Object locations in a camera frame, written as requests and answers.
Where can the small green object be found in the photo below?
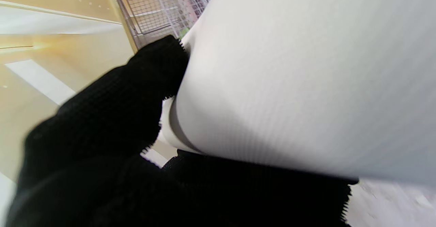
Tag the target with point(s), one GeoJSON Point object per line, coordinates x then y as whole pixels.
{"type": "Point", "coordinates": [184, 33]}

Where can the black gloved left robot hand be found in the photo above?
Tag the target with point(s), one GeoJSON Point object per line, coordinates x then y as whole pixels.
{"type": "Point", "coordinates": [95, 135]}

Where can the teal striped mouse pad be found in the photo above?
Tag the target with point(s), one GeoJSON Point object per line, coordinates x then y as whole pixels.
{"type": "Point", "coordinates": [289, 77]}

